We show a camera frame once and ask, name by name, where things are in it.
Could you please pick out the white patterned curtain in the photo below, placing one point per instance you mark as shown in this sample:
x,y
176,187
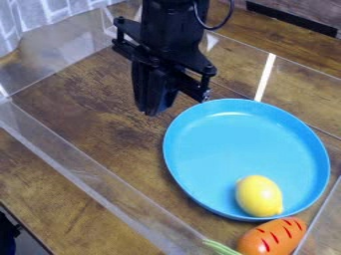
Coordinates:
x,y
24,15

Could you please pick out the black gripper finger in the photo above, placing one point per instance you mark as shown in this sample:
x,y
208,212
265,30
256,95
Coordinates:
x,y
140,81
160,91

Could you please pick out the dark object at lower left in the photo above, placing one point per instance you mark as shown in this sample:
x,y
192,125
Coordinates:
x,y
8,233

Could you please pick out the yellow toy lemon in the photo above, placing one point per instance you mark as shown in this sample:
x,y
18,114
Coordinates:
x,y
258,196

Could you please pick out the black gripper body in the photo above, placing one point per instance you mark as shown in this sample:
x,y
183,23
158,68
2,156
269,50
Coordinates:
x,y
163,42

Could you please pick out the orange toy carrot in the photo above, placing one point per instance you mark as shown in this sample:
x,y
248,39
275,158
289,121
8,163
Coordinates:
x,y
273,238

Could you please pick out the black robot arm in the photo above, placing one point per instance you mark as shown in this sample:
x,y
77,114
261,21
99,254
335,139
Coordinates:
x,y
196,7

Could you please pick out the blue oval tray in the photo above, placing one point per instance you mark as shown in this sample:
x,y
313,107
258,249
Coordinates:
x,y
230,138

